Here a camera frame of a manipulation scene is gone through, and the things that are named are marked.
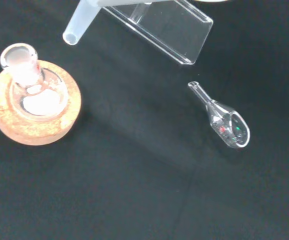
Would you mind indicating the clear acrylic funnel stand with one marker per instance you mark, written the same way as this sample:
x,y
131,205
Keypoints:
x,y
174,30

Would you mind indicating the black cloth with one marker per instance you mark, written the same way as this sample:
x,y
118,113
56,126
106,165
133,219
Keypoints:
x,y
139,180

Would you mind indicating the round-bottom glass flask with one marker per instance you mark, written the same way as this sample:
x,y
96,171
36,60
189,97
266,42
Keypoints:
x,y
38,98

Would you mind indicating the glass weighing funnel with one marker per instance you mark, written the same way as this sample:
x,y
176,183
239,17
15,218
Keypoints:
x,y
224,125

